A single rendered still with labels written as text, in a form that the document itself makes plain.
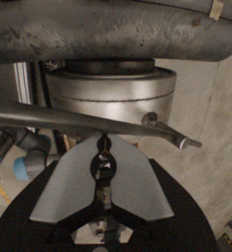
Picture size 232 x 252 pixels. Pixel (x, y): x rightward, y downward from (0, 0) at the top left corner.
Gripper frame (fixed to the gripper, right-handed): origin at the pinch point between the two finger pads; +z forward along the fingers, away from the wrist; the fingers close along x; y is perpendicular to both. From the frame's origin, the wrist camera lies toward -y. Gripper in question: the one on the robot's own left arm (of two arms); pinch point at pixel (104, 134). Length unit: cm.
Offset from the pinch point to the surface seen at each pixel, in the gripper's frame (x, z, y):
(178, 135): 10.7, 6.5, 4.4
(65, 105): -7.7, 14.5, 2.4
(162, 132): 7.5, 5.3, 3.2
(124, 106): 2.9, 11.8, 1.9
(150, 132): 5.1, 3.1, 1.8
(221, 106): 166, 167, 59
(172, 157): 100, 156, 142
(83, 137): -4.9, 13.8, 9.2
